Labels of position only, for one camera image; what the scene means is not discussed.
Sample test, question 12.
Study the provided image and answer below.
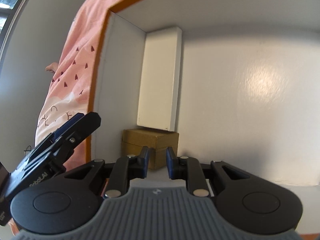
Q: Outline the brown cardboard small box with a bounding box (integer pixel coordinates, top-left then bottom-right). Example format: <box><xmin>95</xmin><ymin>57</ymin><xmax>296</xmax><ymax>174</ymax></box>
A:
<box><xmin>121</xmin><ymin>128</ymin><xmax>179</xmax><ymax>170</ymax></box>

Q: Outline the pink patterned duvet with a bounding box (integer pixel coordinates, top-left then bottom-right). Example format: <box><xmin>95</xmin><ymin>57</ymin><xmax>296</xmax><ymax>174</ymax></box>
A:
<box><xmin>10</xmin><ymin>0</ymin><xmax>181</xmax><ymax>235</ymax></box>

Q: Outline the bare foot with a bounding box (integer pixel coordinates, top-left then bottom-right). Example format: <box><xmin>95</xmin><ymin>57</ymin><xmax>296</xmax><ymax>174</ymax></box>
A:
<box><xmin>45</xmin><ymin>62</ymin><xmax>59</xmax><ymax>73</ymax></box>

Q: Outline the white flat box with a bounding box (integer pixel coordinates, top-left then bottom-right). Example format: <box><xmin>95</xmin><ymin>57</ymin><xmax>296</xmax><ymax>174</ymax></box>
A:
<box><xmin>137</xmin><ymin>27</ymin><xmax>182</xmax><ymax>132</ymax></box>

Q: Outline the orange cardboard storage box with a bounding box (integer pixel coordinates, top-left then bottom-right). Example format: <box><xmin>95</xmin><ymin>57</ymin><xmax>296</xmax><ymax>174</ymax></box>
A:
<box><xmin>91</xmin><ymin>0</ymin><xmax>319</xmax><ymax>233</ymax></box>

